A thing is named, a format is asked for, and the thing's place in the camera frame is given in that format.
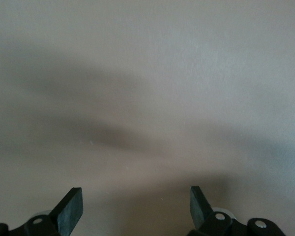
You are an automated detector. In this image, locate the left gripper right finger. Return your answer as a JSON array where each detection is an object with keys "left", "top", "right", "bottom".
[{"left": 189, "top": 185, "right": 285, "bottom": 236}]

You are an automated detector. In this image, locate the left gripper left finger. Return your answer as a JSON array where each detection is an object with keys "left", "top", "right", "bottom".
[{"left": 0, "top": 187, "right": 84, "bottom": 236}]

